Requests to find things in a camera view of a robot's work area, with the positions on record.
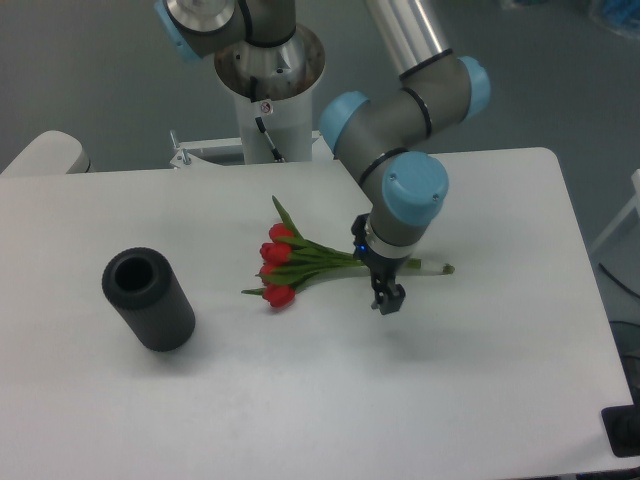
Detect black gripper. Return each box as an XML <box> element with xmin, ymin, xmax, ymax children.
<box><xmin>351</xmin><ymin>214</ymin><xmax>415</xmax><ymax>315</ymax></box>

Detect red tulip bouquet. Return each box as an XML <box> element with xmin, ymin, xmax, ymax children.
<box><xmin>242</xmin><ymin>196</ymin><xmax>427</xmax><ymax>310</ymax></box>

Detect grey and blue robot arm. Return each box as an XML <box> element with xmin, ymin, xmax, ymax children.
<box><xmin>155</xmin><ymin>1</ymin><xmax>491</xmax><ymax>314</ymax></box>

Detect black ribbed cylinder vase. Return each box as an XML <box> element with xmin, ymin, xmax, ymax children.
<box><xmin>101</xmin><ymin>247</ymin><xmax>196</xmax><ymax>352</ymax></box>

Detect black device at table edge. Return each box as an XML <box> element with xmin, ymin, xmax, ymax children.
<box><xmin>601</xmin><ymin>405</ymin><xmax>639</xmax><ymax>458</ymax></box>

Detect white chair back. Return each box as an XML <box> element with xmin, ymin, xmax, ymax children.
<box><xmin>1</xmin><ymin>130</ymin><xmax>94</xmax><ymax>178</ymax></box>

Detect black cable on pedestal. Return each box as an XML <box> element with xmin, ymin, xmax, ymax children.
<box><xmin>249</xmin><ymin>75</ymin><xmax>286</xmax><ymax>164</ymax></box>

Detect black cable at right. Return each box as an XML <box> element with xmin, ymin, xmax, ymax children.
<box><xmin>598</xmin><ymin>262</ymin><xmax>640</xmax><ymax>296</ymax></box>

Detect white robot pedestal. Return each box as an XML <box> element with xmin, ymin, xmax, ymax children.
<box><xmin>170</xmin><ymin>24</ymin><xmax>326</xmax><ymax>168</ymax></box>

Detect white frame at right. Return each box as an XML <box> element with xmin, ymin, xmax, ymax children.
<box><xmin>588</xmin><ymin>170</ymin><xmax>639</xmax><ymax>256</ymax></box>

